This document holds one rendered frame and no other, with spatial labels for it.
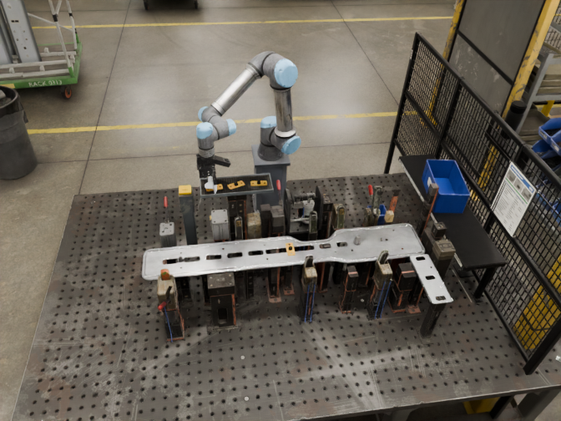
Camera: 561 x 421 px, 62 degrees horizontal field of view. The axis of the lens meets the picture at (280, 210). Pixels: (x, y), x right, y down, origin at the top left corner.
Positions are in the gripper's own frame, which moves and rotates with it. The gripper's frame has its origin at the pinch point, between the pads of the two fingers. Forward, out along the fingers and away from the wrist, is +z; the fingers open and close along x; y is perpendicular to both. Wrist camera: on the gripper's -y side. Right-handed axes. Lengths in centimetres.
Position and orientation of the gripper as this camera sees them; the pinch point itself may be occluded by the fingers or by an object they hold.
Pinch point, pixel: (214, 185)
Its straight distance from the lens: 238.6
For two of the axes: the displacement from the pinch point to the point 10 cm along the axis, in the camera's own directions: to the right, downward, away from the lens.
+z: -0.3, 7.4, 6.7
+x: 3.0, 6.5, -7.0
